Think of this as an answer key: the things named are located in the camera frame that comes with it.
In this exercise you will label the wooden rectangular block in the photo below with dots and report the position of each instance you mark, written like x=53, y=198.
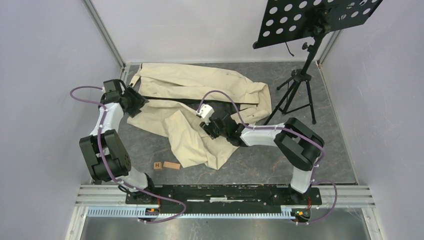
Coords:
x=171, y=165

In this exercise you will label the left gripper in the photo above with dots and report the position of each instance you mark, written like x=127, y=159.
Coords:
x=138, y=100

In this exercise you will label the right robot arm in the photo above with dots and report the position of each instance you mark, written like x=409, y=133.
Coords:
x=301, y=146

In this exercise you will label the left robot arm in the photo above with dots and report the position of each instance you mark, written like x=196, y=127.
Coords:
x=104, y=153

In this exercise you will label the black perforated music stand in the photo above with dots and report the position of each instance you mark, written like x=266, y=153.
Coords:
x=290, y=20

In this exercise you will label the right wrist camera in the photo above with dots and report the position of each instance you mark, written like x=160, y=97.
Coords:
x=204, y=113

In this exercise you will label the cream zip-up jacket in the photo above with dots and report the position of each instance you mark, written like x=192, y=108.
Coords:
x=174, y=91

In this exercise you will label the wooden letter cube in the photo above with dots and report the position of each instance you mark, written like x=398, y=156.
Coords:
x=157, y=166

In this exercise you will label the white slotted cable duct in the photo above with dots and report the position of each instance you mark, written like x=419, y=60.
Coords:
x=143, y=213

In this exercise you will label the aluminium frame rail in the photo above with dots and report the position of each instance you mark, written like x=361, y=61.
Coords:
x=94, y=14

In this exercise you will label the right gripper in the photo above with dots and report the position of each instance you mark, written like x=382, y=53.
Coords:
x=208, y=129

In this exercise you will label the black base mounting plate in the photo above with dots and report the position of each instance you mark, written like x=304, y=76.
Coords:
x=225, y=198

